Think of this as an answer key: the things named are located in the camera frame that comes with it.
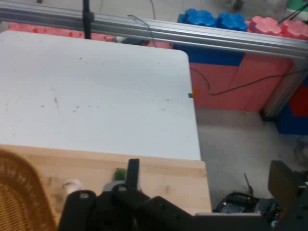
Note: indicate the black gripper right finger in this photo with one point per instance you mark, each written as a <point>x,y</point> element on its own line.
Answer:
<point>284,183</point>

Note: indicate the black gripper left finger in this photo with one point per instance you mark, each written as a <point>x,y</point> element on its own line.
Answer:
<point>131,173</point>

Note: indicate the dark green cucumber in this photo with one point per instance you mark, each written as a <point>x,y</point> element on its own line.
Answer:
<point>120,173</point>

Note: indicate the light wooden cutting board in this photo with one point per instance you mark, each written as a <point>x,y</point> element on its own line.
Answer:
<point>168,183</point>

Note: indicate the black electronic device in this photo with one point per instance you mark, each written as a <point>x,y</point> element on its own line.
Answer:
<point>238,203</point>

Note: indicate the white garlic bulb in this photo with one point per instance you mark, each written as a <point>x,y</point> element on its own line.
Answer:
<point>72,185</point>

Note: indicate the blue and red foam mat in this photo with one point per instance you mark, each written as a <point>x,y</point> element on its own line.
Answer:
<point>296,120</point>

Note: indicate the small black table clip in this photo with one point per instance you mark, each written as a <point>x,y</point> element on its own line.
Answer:
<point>190,95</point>

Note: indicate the woven wicker basket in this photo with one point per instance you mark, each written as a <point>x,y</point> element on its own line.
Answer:
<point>16,192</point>

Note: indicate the large pink foam mat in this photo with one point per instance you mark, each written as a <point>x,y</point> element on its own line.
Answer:
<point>240,74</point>

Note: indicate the pink flower-shaped foam piece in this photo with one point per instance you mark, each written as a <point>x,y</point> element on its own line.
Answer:
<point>264,26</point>
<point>296,30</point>

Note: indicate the black stand pole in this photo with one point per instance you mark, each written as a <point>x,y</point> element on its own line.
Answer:
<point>87,21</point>

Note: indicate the pink foam mat strip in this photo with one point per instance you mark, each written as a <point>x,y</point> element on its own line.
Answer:
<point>48,30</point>

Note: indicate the blue flower-shaped foam piece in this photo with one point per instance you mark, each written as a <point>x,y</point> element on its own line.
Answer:
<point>232,21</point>
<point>197,17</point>

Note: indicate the black tripod legs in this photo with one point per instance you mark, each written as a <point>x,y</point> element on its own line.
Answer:
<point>292,13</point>

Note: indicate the green box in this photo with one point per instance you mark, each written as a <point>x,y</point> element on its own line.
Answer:
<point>294,4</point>

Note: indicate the aluminium frame post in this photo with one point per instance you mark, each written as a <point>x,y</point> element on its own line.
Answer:
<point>281,96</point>

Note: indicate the horizontal aluminium frame rail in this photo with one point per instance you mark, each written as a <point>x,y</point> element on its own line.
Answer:
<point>192,33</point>

